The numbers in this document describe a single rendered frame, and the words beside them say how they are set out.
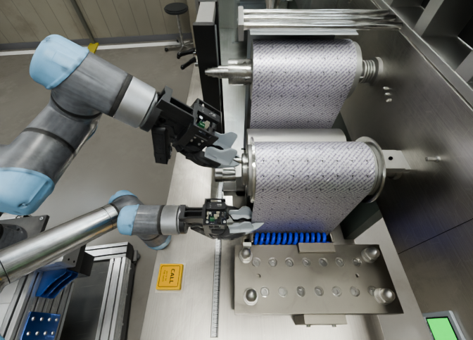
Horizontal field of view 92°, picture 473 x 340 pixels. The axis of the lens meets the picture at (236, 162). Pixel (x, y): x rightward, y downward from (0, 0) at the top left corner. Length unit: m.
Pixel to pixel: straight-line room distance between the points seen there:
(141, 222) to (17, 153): 0.30
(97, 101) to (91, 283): 1.40
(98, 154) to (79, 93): 2.10
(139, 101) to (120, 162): 1.96
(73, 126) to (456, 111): 0.62
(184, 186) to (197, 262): 0.29
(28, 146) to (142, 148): 1.96
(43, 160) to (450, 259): 0.66
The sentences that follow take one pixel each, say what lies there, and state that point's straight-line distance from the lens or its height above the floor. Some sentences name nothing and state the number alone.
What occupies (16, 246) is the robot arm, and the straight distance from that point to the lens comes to 0.71.
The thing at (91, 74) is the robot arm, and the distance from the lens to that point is 0.39.
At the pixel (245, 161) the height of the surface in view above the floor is 1.29.
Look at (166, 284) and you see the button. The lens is 0.78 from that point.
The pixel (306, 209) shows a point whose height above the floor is 1.18.
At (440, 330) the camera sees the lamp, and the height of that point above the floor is 1.18.
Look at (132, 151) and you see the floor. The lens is 2.37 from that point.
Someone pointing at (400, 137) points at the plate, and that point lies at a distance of 0.62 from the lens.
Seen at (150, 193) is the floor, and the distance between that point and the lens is 2.03.
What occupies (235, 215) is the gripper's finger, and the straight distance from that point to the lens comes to 0.62.
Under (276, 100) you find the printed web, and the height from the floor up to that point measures 1.30.
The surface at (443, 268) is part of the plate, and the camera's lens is 0.57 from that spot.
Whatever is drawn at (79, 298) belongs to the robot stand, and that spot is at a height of 0.21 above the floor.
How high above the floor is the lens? 1.67
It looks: 54 degrees down
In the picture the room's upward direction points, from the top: straight up
